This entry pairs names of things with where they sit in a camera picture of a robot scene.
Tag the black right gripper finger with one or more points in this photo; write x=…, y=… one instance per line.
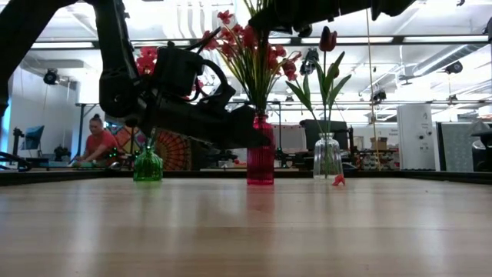
x=296, y=13

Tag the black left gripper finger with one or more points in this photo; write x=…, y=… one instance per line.
x=242, y=132

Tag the red ribbed glass vase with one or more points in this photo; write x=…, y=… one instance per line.
x=261, y=165

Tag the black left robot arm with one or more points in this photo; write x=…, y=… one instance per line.
x=115, y=57

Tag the green glass vase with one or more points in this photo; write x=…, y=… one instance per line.
x=148, y=167

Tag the clear ribbed glass vase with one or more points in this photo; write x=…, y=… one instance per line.
x=328, y=157

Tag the colourful mandala tapestry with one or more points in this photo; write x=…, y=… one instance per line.
x=173, y=154

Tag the black computer monitor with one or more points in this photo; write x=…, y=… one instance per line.
x=307, y=131

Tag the person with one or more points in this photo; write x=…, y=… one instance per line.
x=98, y=142

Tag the long ceiling light strip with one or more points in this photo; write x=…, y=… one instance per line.
x=446, y=39
x=61, y=45

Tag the black ceiling spotlight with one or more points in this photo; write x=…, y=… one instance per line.
x=51, y=77
x=454, y=67

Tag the small loose red blossom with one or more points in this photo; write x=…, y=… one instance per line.
x=339, y=181

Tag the white cabinet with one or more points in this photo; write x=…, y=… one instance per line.
x=417, y=131

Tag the brown cardboard box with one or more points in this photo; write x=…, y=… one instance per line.
x=379, y=144

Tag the grey partition panel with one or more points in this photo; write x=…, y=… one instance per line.
x=457, y=146

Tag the black office chair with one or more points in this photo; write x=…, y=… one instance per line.
x=482, y=154

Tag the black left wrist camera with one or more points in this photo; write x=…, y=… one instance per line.
x=178, y=71

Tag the black background table frame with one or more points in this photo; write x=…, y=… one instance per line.
x=80, y=131

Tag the black aluminium table frame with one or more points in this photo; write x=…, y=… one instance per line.
x=423, y=175

